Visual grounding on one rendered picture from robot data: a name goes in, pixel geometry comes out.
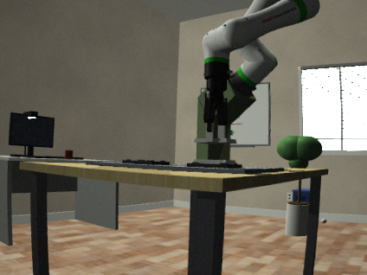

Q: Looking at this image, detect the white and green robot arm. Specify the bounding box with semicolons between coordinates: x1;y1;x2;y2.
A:
203;0;320;96

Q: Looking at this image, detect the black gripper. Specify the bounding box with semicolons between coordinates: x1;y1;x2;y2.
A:
203;78;228;142

